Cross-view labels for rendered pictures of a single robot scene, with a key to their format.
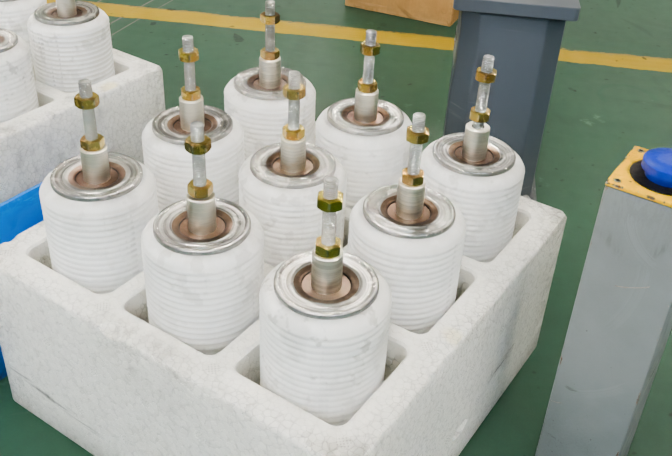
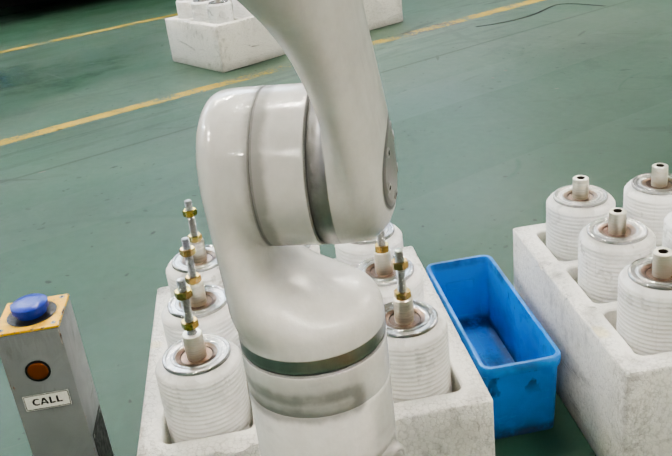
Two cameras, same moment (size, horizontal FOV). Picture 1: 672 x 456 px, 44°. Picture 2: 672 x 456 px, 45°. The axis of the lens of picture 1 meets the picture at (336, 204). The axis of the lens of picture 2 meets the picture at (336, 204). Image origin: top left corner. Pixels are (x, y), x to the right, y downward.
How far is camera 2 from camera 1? 1.45 m
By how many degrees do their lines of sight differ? 112
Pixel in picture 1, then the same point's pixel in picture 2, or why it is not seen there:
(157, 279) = not seen: hidden behind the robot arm
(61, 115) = (569, 304)
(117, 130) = (593, 372)
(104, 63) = (625, 323)
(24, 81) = (586, 266)
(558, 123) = not seen: outside the picture
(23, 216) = (524, 323)
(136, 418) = not seen: hidden behind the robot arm
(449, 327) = (160, 346)
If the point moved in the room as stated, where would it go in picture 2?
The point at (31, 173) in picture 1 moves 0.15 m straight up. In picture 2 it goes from (554, 318) to (554, 221)
